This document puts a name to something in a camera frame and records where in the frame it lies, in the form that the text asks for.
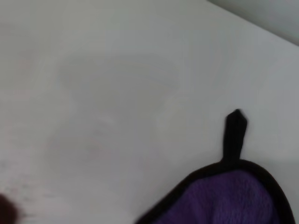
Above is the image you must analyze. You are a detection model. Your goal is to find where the purple rag with black trim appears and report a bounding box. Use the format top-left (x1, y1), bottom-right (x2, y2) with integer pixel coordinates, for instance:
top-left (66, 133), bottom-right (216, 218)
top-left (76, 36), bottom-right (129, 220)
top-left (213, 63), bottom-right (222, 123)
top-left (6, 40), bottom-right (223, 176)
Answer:
top-left (135, 108), bottom-right (298, 224)

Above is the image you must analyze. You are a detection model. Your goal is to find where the dark brown water stain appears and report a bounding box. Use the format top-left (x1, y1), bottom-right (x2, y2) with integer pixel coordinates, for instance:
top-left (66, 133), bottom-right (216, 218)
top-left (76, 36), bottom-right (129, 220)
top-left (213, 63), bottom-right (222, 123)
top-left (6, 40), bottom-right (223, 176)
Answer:
top-left (0, 193), bottom-right (21, 221)

